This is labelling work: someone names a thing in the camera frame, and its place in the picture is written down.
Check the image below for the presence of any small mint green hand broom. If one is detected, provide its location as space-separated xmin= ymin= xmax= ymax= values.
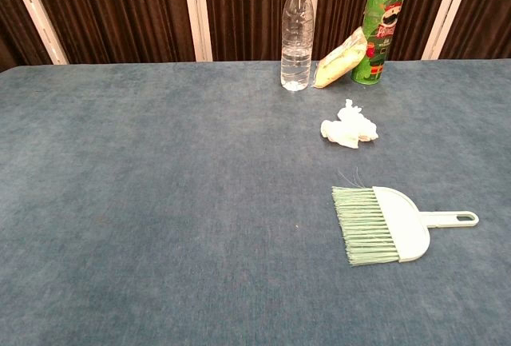
xmin=331 ymin=168 xmax=480 ymax=267

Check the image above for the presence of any crumpled white tissue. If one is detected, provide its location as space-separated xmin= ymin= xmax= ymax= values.
xmin=319 ymin=98 xmax=379 ymax=150

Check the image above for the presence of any blue table cover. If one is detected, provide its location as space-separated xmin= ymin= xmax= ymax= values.
xmin=0 ymin=58 xmax=511 ymax=346

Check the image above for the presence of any clear plastic water bottle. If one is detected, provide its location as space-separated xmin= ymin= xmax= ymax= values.
xmin=280 ymin=0 xmax=313 ymax=92

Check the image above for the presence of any yellowish snack bag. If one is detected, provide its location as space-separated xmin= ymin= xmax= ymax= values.
xmin=313 ymin=26 xmax=368 ymax=89

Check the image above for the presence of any green Pringles can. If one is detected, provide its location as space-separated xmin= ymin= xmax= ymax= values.
xmin=351 ymin=0 xmax=411 ymax=85

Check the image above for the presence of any white frame post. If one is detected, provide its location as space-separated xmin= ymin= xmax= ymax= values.
xmin=181 ymin=0 xmax=214 ymax=62
xmin=3 ymin=0 xmax=69 ymax=66
xmin=421 ymin=0 xmax=478 ymax=62
xmin=307 ymin=0 xmax=323 ymax=63

